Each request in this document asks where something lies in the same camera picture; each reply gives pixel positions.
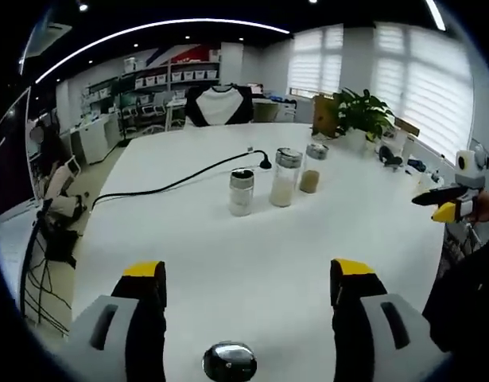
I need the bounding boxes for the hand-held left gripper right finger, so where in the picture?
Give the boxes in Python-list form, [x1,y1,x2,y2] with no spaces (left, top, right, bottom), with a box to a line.
[330,258,454,382]

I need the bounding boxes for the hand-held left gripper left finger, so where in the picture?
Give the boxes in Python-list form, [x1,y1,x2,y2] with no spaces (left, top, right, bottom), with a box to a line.
[67,260,169,382]

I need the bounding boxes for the tall seasoning bottle brown contents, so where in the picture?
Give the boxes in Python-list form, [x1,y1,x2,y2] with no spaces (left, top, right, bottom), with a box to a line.
[298,142,330,195]

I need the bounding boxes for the tall seasoning bottle white contents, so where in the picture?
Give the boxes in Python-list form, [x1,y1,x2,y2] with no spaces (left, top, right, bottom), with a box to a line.
[269,146,304,208]

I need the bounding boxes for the person's right hand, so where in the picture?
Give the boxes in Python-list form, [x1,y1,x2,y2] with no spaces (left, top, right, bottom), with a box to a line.
[468,189,489,224]

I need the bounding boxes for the dark grey headset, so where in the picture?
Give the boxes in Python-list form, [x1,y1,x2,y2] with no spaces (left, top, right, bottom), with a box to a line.
[378,145,404,170]

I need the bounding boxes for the person's dark clothing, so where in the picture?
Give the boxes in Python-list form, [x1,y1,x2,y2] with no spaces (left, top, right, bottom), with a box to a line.
[421,232,489,353]

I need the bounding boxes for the window with white blinds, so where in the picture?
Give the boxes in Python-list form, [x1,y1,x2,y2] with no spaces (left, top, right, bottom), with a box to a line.
[287,23,474,156]

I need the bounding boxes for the green potted plant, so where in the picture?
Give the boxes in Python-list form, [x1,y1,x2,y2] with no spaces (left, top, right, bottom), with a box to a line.
[331,88,396,152]

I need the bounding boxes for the brown cardboard box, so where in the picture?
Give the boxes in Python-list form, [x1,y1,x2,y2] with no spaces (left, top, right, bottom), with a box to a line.
[312,94,343,136]

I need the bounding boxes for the white cabinet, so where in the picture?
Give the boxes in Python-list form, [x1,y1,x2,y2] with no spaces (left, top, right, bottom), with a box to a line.
[71,115,122,166]

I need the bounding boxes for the computer monitor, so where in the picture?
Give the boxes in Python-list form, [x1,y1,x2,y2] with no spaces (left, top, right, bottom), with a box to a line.
[0,89,42,216]

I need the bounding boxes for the chair with black white shirt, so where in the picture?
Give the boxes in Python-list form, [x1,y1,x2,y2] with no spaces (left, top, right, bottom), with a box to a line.
[187,84,254,127]

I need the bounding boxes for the ceiling air conditioner unit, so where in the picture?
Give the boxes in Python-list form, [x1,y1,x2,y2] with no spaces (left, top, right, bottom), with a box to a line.
[27,21,72,57]

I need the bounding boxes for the curved ceiling light strip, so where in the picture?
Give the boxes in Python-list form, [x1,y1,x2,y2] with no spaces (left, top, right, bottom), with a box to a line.
[35,18,291,84]

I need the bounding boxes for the black cable bundle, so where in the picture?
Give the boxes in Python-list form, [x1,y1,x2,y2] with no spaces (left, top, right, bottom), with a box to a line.
[19,198,76,335]

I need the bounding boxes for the black table cable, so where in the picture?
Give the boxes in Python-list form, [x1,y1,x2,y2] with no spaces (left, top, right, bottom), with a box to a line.
[91,147,271,212]

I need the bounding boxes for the wall shelf with white bins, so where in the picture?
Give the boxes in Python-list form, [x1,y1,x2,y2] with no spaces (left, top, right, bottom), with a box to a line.
[120,55,221,91]

